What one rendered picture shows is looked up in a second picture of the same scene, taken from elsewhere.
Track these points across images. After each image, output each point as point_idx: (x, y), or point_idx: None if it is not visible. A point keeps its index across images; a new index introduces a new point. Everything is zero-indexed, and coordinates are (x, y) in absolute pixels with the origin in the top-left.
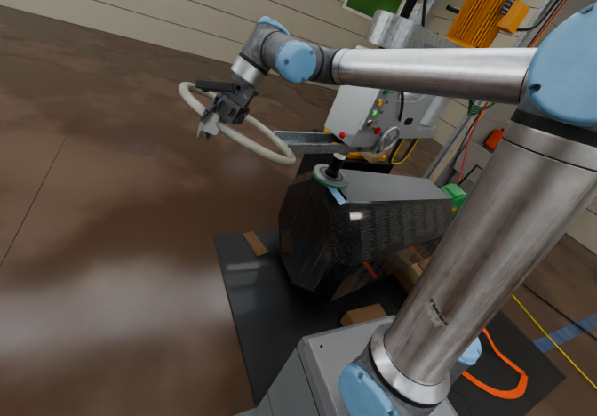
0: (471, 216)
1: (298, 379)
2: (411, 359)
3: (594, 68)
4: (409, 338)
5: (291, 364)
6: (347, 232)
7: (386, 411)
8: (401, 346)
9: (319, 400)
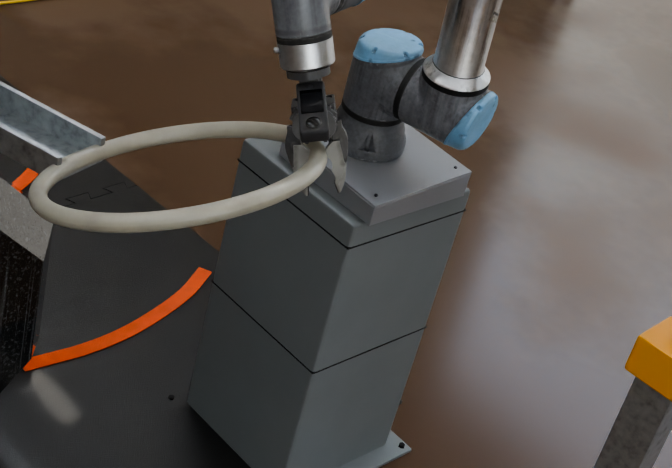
0: None
1: (366, 262)
2: (486, 57)
3: None
4: (485, 49)
5: (349, 272)
6: (9, 191)
7: (495, 97)
8: (481, 60)
9: (402, 222)
